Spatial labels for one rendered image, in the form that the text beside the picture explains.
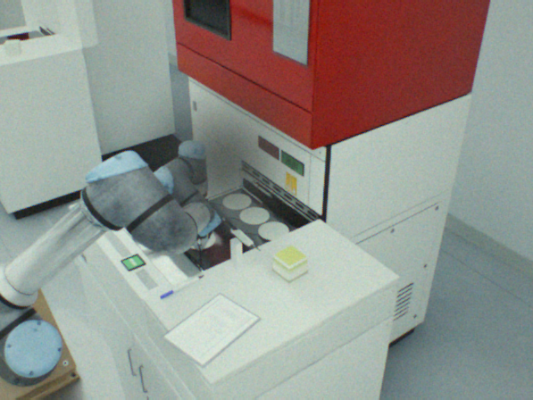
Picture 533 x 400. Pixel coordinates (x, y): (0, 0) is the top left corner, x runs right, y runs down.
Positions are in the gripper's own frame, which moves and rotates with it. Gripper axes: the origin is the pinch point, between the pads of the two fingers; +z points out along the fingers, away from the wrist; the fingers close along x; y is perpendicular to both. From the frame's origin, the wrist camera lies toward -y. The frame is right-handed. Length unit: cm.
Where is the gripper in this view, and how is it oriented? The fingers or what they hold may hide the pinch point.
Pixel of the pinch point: (199, 248)
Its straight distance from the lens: 179.5
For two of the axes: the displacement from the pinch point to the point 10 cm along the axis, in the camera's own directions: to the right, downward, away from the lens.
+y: -1.0, -5.5, 8.3
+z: 0.0, 8.3, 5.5
